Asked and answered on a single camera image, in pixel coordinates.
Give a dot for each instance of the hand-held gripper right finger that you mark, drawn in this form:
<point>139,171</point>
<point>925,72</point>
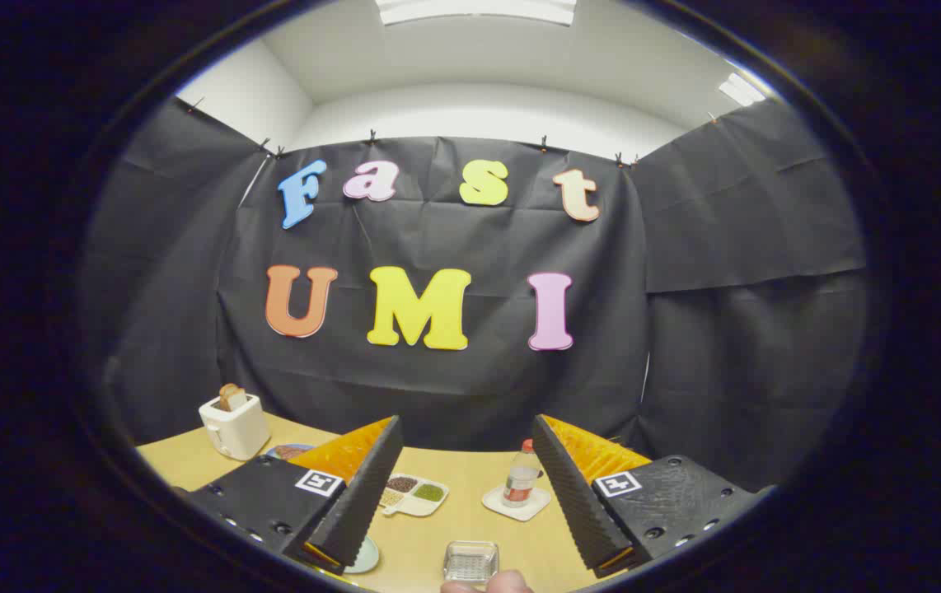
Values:
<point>573,494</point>

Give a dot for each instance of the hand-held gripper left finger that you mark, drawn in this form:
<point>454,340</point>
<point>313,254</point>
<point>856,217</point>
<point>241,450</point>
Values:
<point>363,494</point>

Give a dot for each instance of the white square coaster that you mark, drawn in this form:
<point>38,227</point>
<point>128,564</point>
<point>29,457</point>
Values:
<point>533,511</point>

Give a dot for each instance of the white divided tray with beans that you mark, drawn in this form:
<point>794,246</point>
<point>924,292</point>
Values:
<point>417,504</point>

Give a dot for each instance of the clear bottle with red cap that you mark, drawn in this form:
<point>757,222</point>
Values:
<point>520,478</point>

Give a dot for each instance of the pale green plate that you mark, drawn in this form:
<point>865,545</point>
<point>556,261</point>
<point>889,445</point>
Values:
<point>366,558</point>

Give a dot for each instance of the blue plate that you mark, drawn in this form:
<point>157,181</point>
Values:
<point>289,450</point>

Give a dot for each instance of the cream toaster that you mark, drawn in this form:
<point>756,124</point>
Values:
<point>240,430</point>

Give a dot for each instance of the toasted bread slice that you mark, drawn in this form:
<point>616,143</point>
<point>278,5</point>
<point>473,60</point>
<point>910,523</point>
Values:
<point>231,397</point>

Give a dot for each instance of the small ceiling light panel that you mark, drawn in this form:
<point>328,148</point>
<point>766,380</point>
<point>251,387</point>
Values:
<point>741,89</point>

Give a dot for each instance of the large ceiling light panel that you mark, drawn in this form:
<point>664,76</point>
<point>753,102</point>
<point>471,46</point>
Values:
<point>479,10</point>

